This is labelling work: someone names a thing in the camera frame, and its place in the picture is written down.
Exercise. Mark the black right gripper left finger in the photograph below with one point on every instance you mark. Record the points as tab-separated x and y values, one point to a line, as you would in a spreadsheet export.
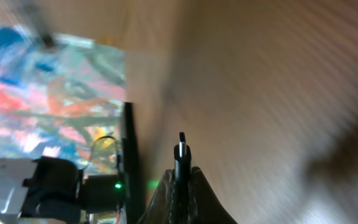
158	211

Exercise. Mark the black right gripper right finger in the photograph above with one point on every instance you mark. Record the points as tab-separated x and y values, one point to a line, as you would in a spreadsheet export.
210	210

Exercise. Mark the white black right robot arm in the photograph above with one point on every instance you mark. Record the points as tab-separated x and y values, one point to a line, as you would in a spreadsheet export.
54	188

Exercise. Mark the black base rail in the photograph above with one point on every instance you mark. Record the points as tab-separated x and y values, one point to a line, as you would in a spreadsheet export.
134	189

